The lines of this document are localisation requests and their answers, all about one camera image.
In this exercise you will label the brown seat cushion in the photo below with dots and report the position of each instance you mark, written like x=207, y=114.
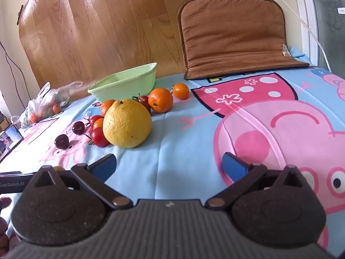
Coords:
x=234, y=32

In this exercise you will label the clear plastic bag of produce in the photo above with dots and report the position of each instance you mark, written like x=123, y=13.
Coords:
x=44, y=102

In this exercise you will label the dark red cherry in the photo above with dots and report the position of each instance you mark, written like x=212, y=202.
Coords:
x=78, y=128
x=61, y=141

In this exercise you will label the dark tape strip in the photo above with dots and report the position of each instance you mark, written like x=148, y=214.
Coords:
x=20, y=12

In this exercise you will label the white framed window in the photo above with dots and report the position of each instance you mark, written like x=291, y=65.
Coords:
x=328, y=19

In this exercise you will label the cartoon pig printed blanket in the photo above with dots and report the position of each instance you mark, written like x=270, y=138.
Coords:
x=183, y=140

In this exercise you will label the yellow-green cherry tomato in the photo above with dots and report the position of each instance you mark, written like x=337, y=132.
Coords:
x=58, y=168

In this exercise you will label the wood-grain vinyl sheet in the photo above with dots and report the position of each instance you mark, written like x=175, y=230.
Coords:
x=94, y=32

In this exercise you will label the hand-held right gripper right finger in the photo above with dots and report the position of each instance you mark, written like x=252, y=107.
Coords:
x=233, y=167

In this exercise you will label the large tangerine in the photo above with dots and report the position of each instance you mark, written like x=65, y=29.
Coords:
x=161, y=100

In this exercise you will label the person's left hand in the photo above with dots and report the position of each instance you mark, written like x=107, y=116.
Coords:
x=4, y=202

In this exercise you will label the small clear plastic cup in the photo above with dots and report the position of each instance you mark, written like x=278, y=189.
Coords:
x=15, y=121

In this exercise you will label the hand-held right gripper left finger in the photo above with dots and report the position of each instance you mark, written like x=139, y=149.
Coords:
x=105, y=166

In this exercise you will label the green plastic basin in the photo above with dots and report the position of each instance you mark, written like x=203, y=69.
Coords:
x=126, y=86

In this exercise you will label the red cherry tomato with stem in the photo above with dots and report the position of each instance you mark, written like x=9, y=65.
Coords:
x=144, y=101

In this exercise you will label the orange cherry tomato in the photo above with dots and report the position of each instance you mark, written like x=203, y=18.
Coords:
x=180, y=91

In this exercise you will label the small orange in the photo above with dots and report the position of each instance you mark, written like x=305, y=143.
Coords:
x=98, y=124

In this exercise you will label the smartphone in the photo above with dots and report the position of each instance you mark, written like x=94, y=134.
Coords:
x=9, y=140

